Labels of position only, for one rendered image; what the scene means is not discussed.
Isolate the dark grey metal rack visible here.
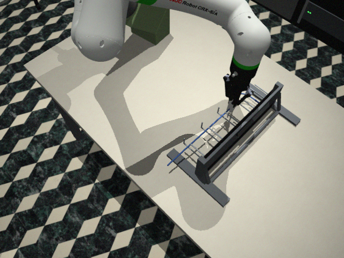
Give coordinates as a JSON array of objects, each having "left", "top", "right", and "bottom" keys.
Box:
[{"left": 173, "top": 81, "right": 301, "bottom": 207}]

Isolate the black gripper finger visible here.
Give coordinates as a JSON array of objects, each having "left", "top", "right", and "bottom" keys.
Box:
[
  {"left": 223, "top": 74, "right": 236, "bottom": 110},
  {"left": 229, "top": 86, "right": 254, "bottom": 113}
]

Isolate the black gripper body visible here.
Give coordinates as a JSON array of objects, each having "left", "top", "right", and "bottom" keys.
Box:
[{"left": 229, "top": 74, "right": 251, "bottom": 92}]

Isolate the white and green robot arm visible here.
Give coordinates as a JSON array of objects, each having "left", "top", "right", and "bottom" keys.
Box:
[{"left": 71, "top": 0, "right": 271, "bottom": 81}]

